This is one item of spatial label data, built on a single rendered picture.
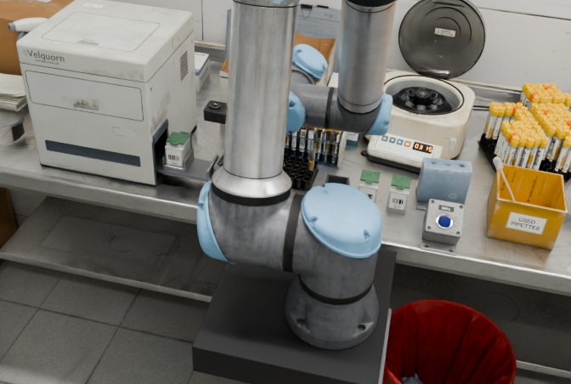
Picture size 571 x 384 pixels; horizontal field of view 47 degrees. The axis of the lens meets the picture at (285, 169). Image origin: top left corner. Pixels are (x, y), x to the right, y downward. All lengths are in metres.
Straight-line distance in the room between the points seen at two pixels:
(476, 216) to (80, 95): 0.86
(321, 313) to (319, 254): 0.12
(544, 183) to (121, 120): 0.89
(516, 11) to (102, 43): 1.03
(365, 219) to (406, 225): 0.47
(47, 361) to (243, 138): 1.54
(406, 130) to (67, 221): 1.28
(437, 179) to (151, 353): 1.22
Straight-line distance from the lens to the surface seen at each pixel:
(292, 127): 1.12
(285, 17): 0.85
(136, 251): 2.20
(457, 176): 1.40
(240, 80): 0.86
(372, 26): 0.92
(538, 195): 1.50
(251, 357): 1.03
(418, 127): 1.53
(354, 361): 1.03
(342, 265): 0.92
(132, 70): 1.31
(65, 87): 1.40
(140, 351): 2.26
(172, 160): 1.41
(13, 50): 1.89
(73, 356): 2.29
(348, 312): 1.00
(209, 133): 1.62
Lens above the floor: 1.73
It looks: 35 degrees down
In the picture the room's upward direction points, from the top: 4 degrees clockwise
